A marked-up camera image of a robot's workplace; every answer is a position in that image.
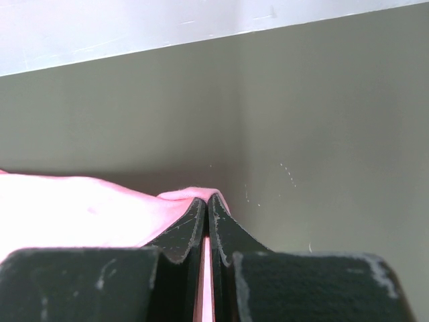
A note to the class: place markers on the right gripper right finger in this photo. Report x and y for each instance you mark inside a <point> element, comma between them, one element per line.
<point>253,283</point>

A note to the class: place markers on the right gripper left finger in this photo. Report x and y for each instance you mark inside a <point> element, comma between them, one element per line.
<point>157,282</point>

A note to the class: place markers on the pink t shirt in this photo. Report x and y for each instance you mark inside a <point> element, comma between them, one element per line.
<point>84,212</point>

